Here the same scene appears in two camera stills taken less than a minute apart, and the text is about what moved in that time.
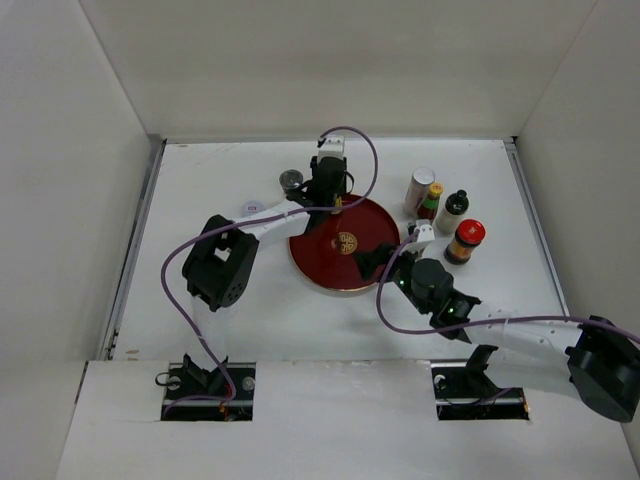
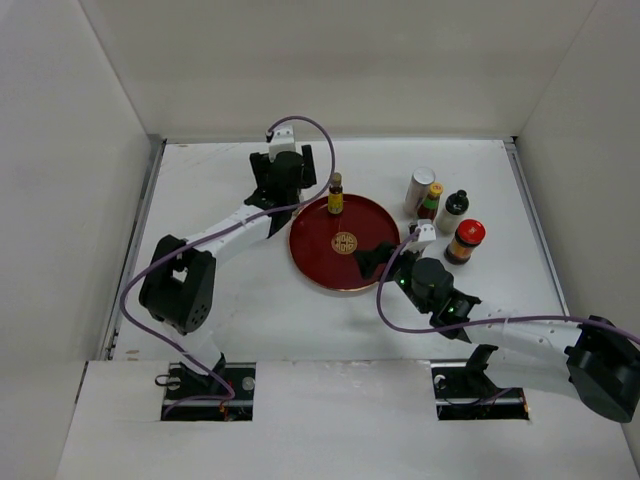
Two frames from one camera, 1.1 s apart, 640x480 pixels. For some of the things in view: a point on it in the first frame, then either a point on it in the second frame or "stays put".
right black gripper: (368, 261) stays put
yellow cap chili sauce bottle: (428, 208) stays put
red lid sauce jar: (468, 236) stays put
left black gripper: (313, 165) → (263, 169)
